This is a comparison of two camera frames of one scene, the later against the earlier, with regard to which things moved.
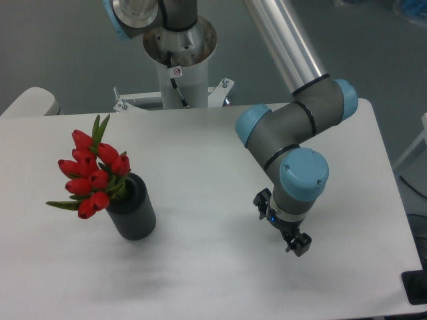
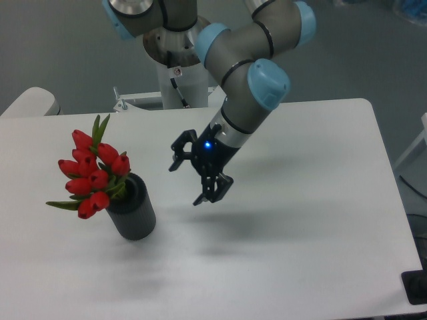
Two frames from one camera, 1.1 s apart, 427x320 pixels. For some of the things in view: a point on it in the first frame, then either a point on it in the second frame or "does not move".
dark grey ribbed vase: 133,214 does not move
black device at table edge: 415,284 does not move
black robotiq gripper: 288,228 → 209,157
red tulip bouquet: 97,172 does not move
